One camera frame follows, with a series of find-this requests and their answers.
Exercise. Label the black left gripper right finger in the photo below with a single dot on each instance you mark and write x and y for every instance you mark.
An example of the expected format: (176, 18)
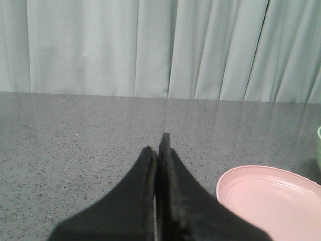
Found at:
(186, 211)

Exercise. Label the green bowl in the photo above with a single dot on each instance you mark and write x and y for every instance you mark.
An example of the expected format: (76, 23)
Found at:
(318, 148)

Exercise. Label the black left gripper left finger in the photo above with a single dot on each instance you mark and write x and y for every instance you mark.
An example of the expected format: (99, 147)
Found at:
(125, 213)

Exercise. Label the pink plate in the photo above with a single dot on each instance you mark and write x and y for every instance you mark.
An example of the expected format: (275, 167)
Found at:
(282, 203)

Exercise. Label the white curtain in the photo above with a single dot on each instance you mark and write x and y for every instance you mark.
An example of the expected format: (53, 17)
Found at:
(220, 50)

